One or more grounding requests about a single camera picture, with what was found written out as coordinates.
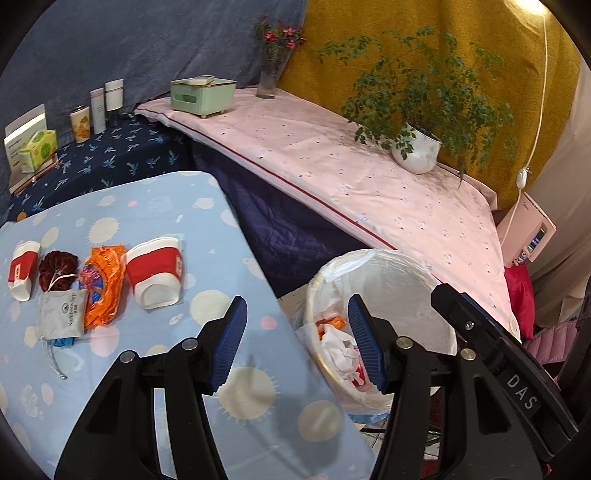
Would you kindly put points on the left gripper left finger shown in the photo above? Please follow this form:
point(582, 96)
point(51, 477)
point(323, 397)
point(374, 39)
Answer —
point(115, 435)

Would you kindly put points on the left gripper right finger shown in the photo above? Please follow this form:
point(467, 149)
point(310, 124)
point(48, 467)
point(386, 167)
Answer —
point(482, 436)

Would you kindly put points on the grey drawstring pouch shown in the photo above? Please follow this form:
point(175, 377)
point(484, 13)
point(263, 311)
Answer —
point(61, 314)

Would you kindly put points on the orange snack wrapper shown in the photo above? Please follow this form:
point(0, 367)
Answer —
point(336, 322)
point(102, 276)

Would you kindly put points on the red white paper cup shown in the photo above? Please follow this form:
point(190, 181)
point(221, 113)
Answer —
point(22, 270)
point(154, 269)

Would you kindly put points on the dark red velvet scrunchie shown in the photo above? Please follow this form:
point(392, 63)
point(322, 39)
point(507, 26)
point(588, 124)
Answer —
point(57, 271)

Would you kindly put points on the white glove pair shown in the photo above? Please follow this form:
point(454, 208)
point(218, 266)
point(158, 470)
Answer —
point(340, 349)

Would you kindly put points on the white lined trash bin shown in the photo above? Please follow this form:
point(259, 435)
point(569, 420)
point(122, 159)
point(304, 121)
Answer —
point(395, 288)

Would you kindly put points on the light blue planet tablecloth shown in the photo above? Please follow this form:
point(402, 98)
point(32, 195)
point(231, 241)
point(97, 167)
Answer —
point(275, 418)

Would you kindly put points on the pink white device box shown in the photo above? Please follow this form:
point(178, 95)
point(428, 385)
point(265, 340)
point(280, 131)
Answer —
point(524, 231)

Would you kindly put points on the dark blue floral cloth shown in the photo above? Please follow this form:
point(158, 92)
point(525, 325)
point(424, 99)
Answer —
point(132, 151)

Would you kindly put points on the green tissue pack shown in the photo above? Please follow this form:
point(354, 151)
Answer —
point(41, 146)

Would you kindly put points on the white open cardboard box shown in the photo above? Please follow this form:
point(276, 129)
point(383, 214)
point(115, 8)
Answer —
point(17, 135)

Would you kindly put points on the yellow patterned can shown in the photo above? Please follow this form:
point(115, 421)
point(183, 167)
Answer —
point(80, 124)

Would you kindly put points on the mustard yellow curtain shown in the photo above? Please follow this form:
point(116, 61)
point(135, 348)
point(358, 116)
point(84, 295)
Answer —
point(493, 82)

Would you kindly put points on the pink bed sheet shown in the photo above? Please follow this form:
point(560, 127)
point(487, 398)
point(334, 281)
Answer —
point(309, 153)

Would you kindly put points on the potted green plant white pot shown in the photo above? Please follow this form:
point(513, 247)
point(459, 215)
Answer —
point(420, 84)

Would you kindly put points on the white slim bottle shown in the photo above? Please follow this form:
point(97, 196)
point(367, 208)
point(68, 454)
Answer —
point(97, 107)

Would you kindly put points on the white lidded jar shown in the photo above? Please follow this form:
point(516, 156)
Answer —
point(113, 91)

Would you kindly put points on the mint green tissue box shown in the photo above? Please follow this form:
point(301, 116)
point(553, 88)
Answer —
point(204, 95)

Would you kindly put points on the blue grey blanket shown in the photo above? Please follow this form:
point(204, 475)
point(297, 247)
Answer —
point(75, 47)

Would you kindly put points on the glass vase red flowers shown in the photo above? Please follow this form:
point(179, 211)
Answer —
point(279, 41)

